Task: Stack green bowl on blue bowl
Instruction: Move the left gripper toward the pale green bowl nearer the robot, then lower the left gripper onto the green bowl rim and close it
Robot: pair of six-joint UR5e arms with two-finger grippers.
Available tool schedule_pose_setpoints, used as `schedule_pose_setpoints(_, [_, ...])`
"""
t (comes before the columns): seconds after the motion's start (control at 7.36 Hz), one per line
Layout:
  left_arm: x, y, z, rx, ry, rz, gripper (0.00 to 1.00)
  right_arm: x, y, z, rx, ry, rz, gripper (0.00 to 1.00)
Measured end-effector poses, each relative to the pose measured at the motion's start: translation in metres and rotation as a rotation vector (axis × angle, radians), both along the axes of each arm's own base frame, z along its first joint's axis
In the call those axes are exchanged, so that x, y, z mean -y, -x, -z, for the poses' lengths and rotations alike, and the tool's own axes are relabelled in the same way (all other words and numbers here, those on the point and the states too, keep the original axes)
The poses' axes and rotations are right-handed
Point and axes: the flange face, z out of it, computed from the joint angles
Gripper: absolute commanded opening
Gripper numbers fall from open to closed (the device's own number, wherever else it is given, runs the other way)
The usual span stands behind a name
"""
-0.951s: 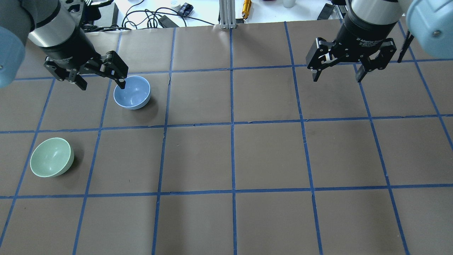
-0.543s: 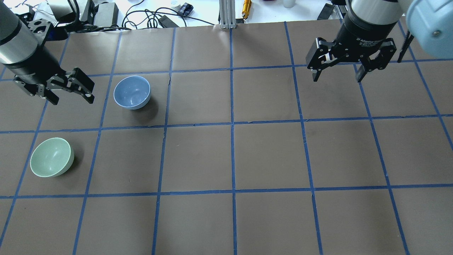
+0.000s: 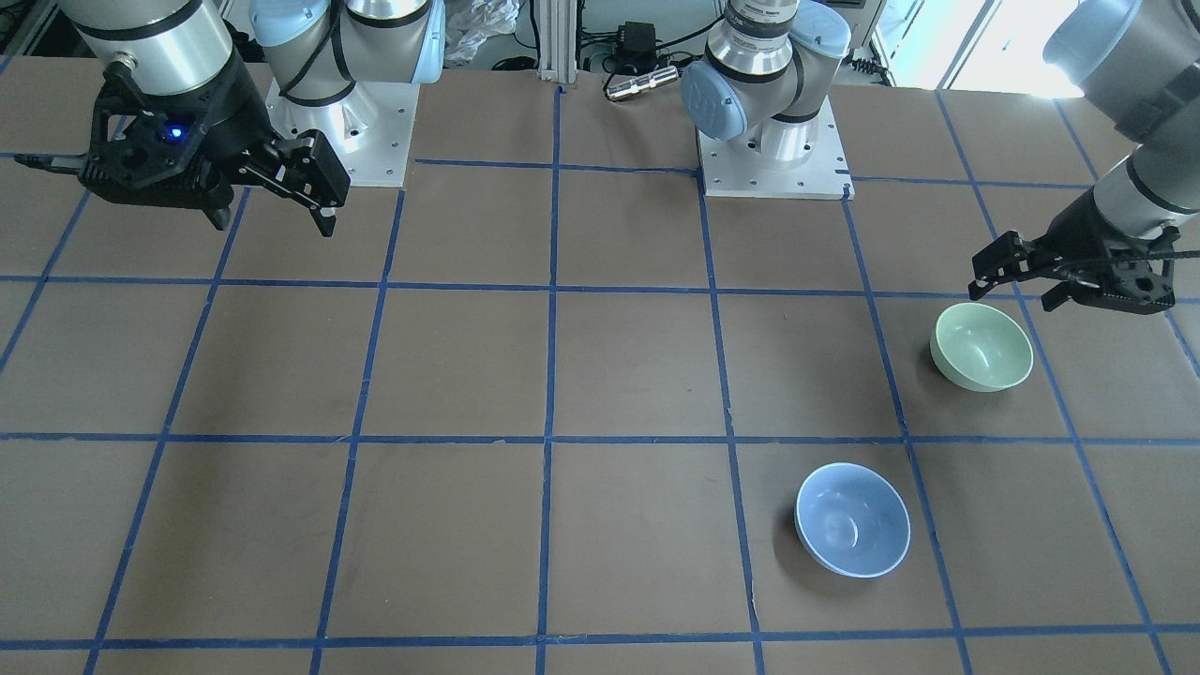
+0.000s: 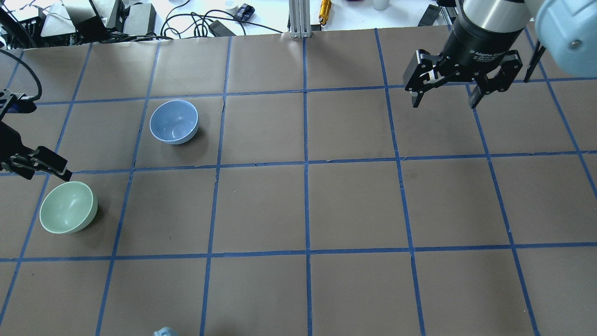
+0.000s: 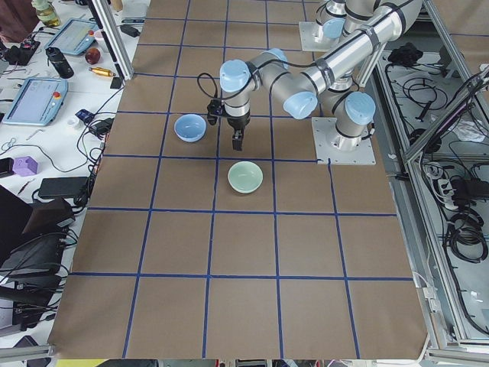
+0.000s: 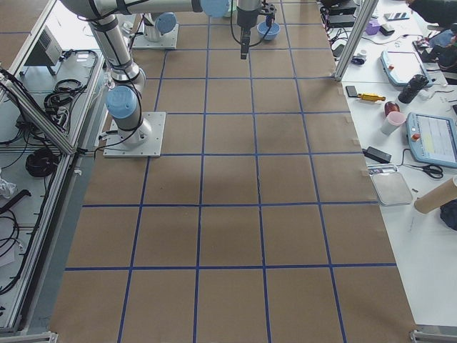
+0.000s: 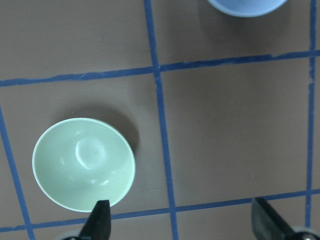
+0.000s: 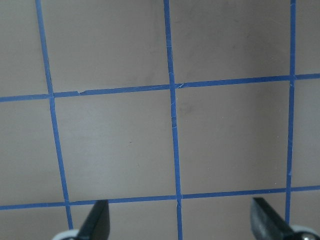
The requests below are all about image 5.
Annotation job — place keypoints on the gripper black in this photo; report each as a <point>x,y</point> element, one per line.
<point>237,123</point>

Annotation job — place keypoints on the green bowl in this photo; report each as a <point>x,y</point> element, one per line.
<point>245,177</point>

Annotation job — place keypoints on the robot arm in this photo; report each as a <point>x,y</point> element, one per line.
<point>376,23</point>
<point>353,111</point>

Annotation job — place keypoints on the blue bowl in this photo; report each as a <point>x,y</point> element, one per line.
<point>190,127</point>

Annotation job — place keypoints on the yellow brass cylinder tool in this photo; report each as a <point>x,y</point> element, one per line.
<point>102,71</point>

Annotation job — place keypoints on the red apple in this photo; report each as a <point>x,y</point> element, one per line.
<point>92,56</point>

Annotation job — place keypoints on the pink lidded cup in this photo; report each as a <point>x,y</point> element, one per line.
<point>99,38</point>

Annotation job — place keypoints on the far teach pendant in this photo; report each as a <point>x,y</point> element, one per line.
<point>75,37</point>

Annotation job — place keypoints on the teach pendant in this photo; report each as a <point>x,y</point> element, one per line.
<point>37,102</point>
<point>75,37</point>

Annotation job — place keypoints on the black power adapter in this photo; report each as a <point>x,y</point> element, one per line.
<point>64,187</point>

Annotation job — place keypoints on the black water bottle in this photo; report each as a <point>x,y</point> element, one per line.
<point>59,62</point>

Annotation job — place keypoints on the near teach pendant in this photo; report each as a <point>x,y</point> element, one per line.
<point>37,102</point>

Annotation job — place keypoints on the purple plastic box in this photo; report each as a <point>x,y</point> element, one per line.
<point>25,166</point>

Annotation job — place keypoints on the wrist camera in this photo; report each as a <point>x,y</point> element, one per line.
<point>214,111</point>

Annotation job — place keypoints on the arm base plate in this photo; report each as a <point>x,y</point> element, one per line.
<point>335,149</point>
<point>320,37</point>

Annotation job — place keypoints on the aluminium frame post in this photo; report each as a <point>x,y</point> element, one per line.
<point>102,13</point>

